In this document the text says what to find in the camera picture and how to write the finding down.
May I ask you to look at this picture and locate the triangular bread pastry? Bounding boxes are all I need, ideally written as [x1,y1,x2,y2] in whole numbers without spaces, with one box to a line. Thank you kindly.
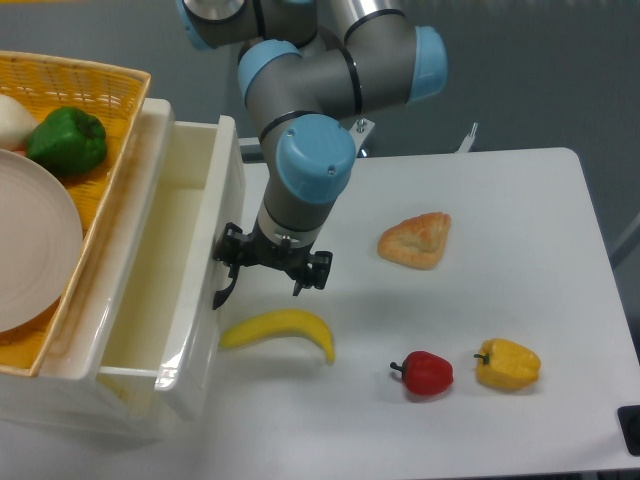
[377,212,451,270]

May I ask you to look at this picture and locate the white round vegetable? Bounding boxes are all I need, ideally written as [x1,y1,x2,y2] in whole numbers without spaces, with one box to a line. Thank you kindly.
[0,95,38,151]

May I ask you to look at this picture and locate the white drawer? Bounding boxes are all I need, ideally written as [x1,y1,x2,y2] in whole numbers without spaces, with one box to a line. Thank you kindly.
[97,116,245,424]

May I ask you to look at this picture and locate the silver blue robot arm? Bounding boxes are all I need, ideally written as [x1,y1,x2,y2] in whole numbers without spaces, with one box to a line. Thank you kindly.
[177,1,448,291]

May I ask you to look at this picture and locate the green bell pepper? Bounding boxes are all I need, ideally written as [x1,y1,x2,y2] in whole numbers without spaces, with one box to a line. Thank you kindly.
[26,106,107,177]

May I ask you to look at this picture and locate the yellow bell pepper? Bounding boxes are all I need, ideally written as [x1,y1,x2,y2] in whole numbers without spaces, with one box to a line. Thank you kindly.
[474,338,541,391]

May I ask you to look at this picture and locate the white drawer cabinet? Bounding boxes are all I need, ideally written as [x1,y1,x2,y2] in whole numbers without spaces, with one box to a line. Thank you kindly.
[1,99,179,438]

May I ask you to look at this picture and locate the yellow banana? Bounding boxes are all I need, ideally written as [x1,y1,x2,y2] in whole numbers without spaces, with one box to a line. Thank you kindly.
[219,309,335,364]

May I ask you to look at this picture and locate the red bell pepper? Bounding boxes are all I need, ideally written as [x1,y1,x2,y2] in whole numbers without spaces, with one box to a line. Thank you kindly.
[390,351,454,396]

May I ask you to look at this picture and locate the yellow woven basket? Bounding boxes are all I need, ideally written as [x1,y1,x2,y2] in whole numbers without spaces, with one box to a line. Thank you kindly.
[1,51,151,377]

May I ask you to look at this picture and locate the pink plate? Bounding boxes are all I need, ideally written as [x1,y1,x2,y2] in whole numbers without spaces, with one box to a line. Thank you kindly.
[1,150,83,331]

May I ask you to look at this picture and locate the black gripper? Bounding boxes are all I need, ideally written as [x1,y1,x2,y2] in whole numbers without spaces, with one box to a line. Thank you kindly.
[212,222,333,296]

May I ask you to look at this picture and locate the black object at table edge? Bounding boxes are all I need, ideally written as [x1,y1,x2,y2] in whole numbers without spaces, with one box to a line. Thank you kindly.
[617,405,640,457]

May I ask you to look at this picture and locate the black drawer handle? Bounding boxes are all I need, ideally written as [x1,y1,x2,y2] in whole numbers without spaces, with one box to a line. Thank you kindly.
[212,265,239,310]

